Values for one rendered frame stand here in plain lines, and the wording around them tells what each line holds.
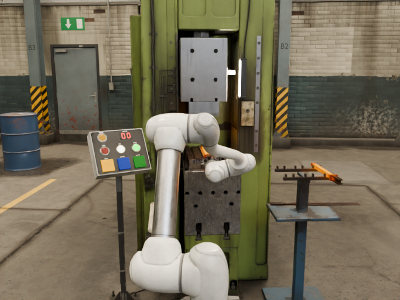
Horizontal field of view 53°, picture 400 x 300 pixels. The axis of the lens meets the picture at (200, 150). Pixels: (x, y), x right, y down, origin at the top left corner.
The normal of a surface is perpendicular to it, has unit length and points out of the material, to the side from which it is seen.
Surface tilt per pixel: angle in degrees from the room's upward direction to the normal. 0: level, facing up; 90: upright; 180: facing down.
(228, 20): 90
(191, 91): 90
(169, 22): 90
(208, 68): 90
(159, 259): 59
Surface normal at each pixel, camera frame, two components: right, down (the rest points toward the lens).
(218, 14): 0.08, 0.19
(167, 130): -0.15, -0.19
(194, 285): -0.17, 0.20
